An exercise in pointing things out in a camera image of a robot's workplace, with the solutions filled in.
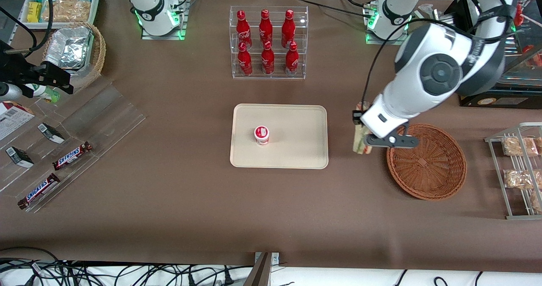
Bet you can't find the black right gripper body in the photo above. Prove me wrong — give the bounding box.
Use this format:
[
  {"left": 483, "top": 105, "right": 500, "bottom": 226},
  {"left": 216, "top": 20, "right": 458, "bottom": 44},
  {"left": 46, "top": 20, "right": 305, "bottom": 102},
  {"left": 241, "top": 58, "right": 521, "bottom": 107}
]
[{"left": 0, "top": 40, "right": 48, "bottom": 97}]

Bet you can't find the sandwich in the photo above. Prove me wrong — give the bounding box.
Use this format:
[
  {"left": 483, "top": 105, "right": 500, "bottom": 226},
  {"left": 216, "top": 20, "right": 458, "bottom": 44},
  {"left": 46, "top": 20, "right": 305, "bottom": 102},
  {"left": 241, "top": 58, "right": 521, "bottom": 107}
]
[{"left": 353, "top": 101, "right": 374, "bottom": 155}]

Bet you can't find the light wicker basket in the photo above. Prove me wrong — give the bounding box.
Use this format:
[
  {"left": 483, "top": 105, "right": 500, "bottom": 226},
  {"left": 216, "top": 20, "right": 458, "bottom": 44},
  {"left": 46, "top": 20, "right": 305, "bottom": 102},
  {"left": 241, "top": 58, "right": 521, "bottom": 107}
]
[{"left": 42, "top": 22, "right": 106, "bottom": 90}]

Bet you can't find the brown wicker basket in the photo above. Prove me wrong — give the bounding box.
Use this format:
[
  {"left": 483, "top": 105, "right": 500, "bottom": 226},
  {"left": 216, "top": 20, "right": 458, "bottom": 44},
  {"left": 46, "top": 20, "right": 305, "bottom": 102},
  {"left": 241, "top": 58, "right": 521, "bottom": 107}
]
[{"left": 386, "top": 124, "right": 467, "bottom": 201}]

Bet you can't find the cream plastic tray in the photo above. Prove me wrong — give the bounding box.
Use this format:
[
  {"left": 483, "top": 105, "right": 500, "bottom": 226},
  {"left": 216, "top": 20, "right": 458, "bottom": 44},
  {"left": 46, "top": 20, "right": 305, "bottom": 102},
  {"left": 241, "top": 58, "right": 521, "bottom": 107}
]
[{"left": 230, "top": 104, "right": 329, "bottom": 169}]

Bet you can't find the silver foil package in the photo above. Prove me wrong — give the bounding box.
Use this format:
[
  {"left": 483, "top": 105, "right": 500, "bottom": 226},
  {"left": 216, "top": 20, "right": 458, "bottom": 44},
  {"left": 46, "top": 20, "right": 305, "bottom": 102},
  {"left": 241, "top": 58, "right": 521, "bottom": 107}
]
[{"left": 44, "top": 27, "right": 94, "bottom": 70}]

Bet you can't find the clear acrylic stepped display stand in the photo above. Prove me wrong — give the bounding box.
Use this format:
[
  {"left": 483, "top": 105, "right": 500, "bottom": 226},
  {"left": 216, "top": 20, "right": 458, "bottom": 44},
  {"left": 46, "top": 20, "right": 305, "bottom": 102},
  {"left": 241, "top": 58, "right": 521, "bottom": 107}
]
[{"left": 0, "top": 81, "right": 147, "bottom": 213}]

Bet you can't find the small black carton box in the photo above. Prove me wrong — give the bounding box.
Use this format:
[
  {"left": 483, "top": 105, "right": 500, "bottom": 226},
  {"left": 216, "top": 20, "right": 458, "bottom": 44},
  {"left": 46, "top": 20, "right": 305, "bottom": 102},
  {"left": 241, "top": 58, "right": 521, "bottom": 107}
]
[
  {"left": 37, "top": 123, "right": 66, "bottom": 144},
  {"left": 6, "top": 146, "right": 34, "bottom": 168}
]

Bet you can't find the white red barcode box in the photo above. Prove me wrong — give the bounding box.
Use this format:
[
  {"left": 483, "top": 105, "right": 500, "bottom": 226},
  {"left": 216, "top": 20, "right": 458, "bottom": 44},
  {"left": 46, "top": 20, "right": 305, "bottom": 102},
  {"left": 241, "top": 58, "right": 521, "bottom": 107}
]
[{"left": 0, "top": 101, "right": 36, "bottom": 141}]

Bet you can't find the yellow snack packet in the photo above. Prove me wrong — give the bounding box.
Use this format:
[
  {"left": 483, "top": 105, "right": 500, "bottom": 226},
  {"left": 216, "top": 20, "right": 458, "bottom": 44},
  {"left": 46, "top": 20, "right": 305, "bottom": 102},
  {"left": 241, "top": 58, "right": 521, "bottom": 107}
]
[{"left": 27, "top": 1, "right": 43, "bottom": 23}]

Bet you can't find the clear cracker snack bag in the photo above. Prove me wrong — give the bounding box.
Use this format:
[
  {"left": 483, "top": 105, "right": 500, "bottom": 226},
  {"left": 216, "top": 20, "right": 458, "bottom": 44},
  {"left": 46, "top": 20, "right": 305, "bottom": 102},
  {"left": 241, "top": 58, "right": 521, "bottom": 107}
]
[{"left": 42, "top": 0, "right": 92, "bottom": 23}]

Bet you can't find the Snickers chocolate bar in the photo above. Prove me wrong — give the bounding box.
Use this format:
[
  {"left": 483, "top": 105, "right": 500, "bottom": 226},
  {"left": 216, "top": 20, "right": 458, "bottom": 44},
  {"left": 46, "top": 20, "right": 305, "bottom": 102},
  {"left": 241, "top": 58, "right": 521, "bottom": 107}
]
[
  {"left": 52, "top": 141, "right": 93, "bottom": 171},
  {"left": 17, "top": 173, "right": 61, "bottom": 210}
]

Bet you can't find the white plastic bin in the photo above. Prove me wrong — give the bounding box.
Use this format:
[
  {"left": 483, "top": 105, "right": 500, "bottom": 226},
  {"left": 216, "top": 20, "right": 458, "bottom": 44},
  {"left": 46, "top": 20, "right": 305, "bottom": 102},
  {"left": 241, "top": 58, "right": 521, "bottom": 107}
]
[{"left": 19, "top": 0, "right": 101, "bottom": 29}]

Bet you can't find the red cola bottle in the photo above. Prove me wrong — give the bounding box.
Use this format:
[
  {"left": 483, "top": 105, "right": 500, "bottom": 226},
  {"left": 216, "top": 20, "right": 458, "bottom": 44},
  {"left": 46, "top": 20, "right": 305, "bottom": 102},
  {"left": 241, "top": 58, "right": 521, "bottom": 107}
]
[
  {"left": 237, "top": 42, "right": 254, "bottom": 76},
  {"left": 261, "top": 41, "right": 275, "bottom": 75},
  {"left": 285, "top": 41, "right": 299, "bottom": 76},
  {"left": 236, "top": 10, "right": 252, "bottom": 50},
  {"left": 259, "top": 9, "right": 274, "bottom": 45},
  {"left": 281, "top": 10, "right": 296, "bottom": 48}
]

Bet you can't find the red white yogurt cup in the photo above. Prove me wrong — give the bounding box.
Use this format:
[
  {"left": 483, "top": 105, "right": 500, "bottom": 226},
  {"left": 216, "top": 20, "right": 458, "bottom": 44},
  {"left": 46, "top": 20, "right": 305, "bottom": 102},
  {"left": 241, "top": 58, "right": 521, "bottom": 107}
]
[{"left": 254, "top": 126, "right": 270, "bottom": 146}]

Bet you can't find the clear acrylic bottle rack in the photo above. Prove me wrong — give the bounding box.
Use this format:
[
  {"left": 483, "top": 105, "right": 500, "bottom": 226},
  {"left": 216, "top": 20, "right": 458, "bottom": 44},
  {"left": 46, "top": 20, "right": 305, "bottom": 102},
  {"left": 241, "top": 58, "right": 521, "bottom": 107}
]
[{"left": 229, "top": 5, "right": 309, "bottom": 80}]

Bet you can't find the black glass display case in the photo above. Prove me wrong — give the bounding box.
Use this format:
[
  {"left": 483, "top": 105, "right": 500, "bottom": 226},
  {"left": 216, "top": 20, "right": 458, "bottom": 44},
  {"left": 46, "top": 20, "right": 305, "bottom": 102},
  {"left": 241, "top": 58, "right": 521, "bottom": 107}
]
[{"left": 459, "top": 24, "right": 542, "bottom": 109}]

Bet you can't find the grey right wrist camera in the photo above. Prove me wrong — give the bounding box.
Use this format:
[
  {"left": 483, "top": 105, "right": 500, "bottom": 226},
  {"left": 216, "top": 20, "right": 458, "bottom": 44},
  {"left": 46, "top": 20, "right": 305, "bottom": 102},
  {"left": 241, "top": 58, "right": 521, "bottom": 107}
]
[{"left": 0, "top": 82, "right": 23, "bottom": 102}]

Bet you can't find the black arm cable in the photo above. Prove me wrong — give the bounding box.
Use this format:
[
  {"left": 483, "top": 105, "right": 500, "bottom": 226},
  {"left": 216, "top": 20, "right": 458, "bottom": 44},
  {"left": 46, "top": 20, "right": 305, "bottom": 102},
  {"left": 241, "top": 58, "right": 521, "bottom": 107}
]
[{"left": 361, "top": 17, "right": 515, "bottom": 109}]

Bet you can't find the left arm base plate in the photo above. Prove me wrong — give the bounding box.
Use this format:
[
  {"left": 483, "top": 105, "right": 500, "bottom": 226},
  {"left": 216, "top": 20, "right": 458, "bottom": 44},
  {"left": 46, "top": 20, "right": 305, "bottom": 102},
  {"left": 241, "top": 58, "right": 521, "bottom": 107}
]
[{"left": 364, "top": 0, "right": 420, "bottom": 46}]

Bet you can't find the black table cable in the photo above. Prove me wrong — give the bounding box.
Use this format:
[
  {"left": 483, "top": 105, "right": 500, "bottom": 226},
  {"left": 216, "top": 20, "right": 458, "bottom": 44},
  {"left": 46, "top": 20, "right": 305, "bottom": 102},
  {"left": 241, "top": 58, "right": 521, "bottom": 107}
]
[{"left": 294, "top": 0, "right": 370, "bottom": 12}]

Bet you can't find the silver wire rack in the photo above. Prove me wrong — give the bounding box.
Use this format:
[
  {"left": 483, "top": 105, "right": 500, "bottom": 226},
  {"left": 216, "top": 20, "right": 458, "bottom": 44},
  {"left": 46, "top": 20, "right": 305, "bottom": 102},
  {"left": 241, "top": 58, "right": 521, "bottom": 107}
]
[{"left": 484, "top": 122, "right": 542, "bottom": 220}]

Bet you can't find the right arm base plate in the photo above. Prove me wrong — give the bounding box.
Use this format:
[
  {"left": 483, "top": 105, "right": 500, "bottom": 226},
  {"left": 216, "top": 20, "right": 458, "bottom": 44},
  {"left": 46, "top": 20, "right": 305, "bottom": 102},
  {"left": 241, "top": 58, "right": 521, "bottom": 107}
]
[{"left": 141, "top": 0, "right": 190, "bottom": 41}]

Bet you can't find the metal table bracket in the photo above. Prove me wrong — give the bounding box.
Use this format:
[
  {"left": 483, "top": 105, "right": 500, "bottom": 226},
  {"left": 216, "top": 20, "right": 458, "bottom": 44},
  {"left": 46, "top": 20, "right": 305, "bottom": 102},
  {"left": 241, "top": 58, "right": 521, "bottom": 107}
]
[{"left": 243, "top": 252, "right": 280, "bottom": 286}]

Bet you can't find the black floor cable bundle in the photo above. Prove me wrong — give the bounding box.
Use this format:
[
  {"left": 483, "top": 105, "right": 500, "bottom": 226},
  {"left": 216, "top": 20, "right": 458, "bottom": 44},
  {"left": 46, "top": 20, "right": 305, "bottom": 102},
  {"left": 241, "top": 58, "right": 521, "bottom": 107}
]
[{"left": 0, "top": 247, "right": 254, "bottom": 286}]

